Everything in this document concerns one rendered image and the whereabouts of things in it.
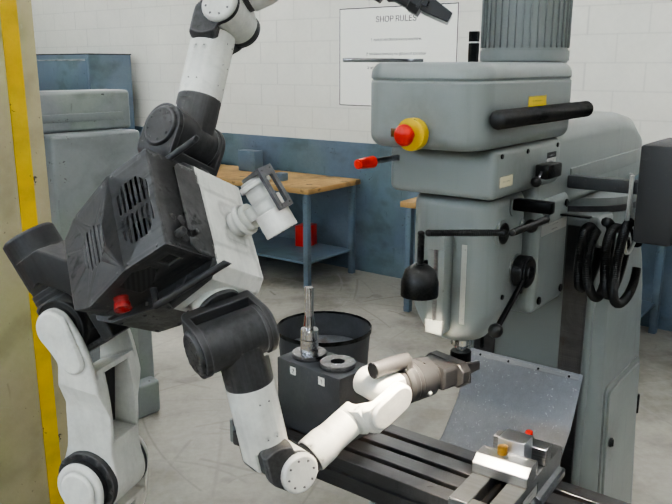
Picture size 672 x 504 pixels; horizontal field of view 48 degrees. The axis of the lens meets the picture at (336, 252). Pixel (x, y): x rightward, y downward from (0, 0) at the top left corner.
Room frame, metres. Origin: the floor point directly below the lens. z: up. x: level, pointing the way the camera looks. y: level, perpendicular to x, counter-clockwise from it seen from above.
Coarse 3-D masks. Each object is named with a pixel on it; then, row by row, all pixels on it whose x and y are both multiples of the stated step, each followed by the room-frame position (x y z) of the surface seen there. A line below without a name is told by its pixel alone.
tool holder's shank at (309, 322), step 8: (304, 288) 1.84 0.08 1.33; (312, 288) 1.84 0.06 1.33; (304, 296) 1.84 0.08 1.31; (312, 296) 1.84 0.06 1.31; (304, 304) 1.84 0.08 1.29; (312, 304) 1.84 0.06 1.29; (312, 312) 1.84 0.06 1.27; (304, 320) 1.84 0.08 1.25; (312, 320) 1.84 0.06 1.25; (312, 328) 1.84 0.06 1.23
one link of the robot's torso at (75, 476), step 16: (144, 448) 1.57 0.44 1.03; (80, 464) 1.43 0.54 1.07; (64, 480) 1.42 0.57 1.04; (80, 480) 1.41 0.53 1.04; (96, 480) 1.41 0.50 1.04; (144, 480) 1.57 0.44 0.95; (64, 496) 1.43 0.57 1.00; (80, 496) 1.41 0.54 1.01; (96, 496) 1.41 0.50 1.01; (128, 496) 1.53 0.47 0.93; (144, 496) 1.57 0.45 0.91
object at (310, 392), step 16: (320, 352) 1.84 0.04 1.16; (288, 368) 1.81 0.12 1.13; (304, 368) 1.77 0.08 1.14; (320, 368) 1.76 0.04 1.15; (336, 368) 1.73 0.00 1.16; (352, 368) 1.75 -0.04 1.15; (288, 384) 1.81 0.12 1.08; (304, 384) 1.77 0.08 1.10; (320, 384) 1.74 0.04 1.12; (336, 384) 1.70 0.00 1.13; (352, 384) 1.73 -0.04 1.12; (288, 400) 1.81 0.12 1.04; (304, 400) 1.78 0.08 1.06; (320, 400) 1.74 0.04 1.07; (336, 400) 1.70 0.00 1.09; (352, 400) 1.73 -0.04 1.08; (368, 400) 1.78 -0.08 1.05; (288, 416) 1.82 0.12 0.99; (304, 416) 1.78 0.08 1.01; (320, 416) 1.74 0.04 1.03; (304, 432) 1.78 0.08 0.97
